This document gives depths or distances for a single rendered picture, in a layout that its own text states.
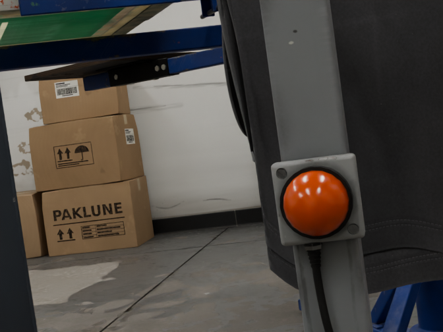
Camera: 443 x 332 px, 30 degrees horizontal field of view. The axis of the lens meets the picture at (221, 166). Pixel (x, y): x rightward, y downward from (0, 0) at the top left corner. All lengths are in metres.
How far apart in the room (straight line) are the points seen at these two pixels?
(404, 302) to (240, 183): 3.60
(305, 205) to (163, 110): 5.16
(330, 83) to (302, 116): 0.03
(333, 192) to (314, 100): 0.06
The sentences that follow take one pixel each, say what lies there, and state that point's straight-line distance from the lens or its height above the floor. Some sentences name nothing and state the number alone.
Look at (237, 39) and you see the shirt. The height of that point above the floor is 0.78.
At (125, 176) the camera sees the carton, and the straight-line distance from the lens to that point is 5.27.
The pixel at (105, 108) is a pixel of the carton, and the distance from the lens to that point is 5.29.
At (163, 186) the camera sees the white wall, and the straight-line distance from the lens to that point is 5.64.
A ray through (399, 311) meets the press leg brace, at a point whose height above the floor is 0.21.
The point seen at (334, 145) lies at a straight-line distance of 0.50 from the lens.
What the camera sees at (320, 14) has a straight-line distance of 0.50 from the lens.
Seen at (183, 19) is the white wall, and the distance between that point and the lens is 5.60.
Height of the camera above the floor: 0.70
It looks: 3 degrees down
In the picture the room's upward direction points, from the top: 8 degrees counter-clockwise
